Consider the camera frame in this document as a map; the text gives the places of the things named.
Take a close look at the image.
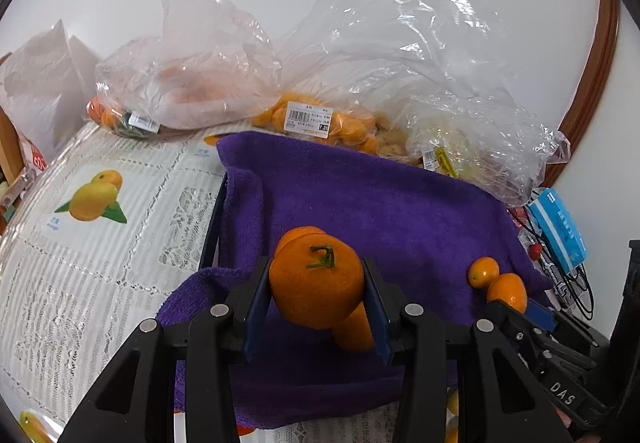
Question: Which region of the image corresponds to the white plastic bag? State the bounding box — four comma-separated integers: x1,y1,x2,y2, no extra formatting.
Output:
0,19,103,174

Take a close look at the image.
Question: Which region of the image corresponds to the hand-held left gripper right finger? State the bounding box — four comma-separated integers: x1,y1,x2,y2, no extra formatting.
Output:
361,257,573,443

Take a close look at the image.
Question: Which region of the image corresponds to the clear bag of oranges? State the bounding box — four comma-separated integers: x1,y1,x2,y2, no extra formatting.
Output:
250,0,516,156

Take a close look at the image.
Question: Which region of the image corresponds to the purple towel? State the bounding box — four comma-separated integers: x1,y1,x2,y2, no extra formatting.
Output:
155,130,551,429

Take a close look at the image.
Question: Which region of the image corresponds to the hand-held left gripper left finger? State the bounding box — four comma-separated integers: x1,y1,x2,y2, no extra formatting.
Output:
57,255,273,443

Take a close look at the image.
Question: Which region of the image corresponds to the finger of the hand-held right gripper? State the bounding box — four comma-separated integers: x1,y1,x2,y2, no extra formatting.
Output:
525,299,601,349
486,301,596,374

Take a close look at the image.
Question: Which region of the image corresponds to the oval orange kumquat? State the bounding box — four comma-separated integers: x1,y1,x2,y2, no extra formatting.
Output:
468,257,501,288

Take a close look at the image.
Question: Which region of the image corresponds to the clear bag of yellow fruit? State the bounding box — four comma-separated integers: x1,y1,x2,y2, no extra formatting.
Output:
380,93,571,206

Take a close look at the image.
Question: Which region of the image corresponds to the fruit print lace tablecloth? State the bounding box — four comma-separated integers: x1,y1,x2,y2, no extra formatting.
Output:
0,120,451,443

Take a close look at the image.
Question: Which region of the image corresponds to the blue tissue box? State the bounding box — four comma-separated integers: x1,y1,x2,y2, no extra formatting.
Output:
527,188,588,270

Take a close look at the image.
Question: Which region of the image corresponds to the small orange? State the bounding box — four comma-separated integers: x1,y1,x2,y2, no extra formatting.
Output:
486,273,528,314
332,300,376,353

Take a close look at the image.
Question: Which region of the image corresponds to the wooden bed frame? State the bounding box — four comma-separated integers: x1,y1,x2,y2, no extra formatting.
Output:
0,52,27,181

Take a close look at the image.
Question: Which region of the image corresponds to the clear bag of tangerines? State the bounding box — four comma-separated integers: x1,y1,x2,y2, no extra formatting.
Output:
87,0,283,136

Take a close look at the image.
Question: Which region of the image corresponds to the brown wooden door frame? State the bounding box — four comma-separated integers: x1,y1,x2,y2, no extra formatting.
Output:
542,0,621,189

